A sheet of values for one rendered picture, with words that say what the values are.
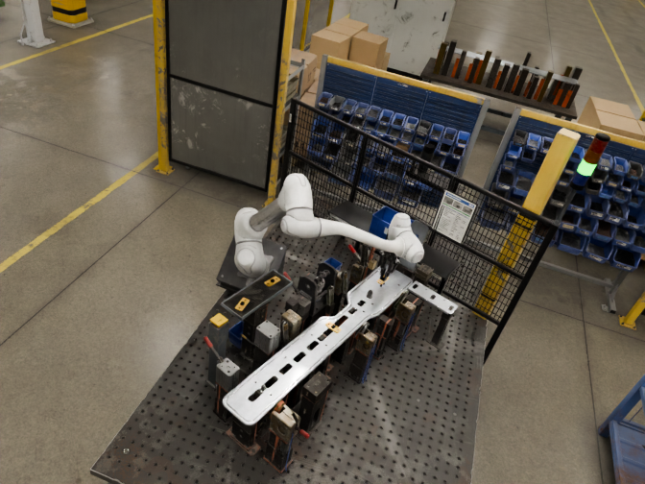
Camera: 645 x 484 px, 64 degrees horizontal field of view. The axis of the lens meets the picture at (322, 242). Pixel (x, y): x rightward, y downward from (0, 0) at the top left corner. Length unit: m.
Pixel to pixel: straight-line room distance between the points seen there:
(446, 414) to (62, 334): 2.62
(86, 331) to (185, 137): 2.23
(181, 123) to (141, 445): 3.43
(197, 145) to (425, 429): 3.59
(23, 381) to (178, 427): 1.47
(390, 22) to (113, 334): 6.93
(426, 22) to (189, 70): 5.02
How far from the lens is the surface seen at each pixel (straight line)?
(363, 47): 7.19
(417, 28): 9.22
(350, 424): 2.76
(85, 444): 3.52
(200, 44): 4.94
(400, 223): 2.71
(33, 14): 8.91
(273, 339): 2.50
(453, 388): 3.08
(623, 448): 4.15
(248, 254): 2.95
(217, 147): 5.23
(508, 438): 3.96
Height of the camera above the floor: 2.96
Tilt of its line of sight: 37 degrees down
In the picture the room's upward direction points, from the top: 11 degrees clockwise
